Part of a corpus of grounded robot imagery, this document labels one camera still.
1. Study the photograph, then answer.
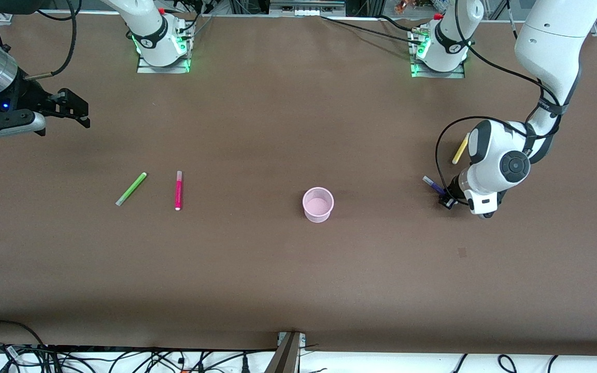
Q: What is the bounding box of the pink cup pen holder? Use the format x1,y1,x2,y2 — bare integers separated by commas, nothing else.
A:
302,186,335,224

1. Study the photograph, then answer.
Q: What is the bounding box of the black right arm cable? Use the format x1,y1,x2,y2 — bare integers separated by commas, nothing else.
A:
23,0,82,81

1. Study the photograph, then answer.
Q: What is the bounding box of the yellow highlighter pen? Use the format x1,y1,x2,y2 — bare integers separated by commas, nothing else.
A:
451,133,472,165

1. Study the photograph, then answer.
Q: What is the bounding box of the black looped floor cable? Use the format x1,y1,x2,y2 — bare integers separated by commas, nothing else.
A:
0,320,56,373

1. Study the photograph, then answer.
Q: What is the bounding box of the purple highlighter pen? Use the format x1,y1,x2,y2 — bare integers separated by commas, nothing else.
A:
422,176,447,197

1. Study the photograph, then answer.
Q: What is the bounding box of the grey power strip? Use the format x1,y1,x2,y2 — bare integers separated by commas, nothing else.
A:
269,0,347,17

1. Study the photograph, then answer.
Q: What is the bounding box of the aluminium frame profile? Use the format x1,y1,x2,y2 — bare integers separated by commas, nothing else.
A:
264,332,307,373

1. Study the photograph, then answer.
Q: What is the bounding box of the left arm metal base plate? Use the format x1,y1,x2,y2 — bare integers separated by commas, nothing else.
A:
408,27,466,80

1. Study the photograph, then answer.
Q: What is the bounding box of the black cable on table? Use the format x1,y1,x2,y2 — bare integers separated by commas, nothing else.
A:
321,16,424,46

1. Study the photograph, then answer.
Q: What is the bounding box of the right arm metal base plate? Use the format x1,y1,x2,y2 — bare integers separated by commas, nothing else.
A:
136,20,192,75

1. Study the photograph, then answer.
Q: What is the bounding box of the green highlighter pen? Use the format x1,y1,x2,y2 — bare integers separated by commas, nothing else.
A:
115,172,148,207

